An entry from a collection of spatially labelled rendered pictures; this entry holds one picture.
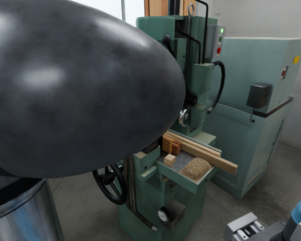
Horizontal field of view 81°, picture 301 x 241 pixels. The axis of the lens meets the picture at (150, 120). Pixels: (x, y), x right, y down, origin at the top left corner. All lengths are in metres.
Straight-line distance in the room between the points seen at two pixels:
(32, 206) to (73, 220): 1.67
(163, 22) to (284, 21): 2.33
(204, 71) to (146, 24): 0.36
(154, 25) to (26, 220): 0.75
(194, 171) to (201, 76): 0.48
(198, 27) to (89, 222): 1.65
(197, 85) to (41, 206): 0.89
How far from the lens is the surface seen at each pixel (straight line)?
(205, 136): 1.30
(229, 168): 0.86
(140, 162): 0.79
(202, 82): 0.97
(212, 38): 1.05
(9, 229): 0.21
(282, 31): 3.00
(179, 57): 0.95
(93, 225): 1.79
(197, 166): 0.81
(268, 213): 2.07
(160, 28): 0.82
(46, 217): 0.23
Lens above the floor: 1.44
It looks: 26 degrees down
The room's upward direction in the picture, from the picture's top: straight up
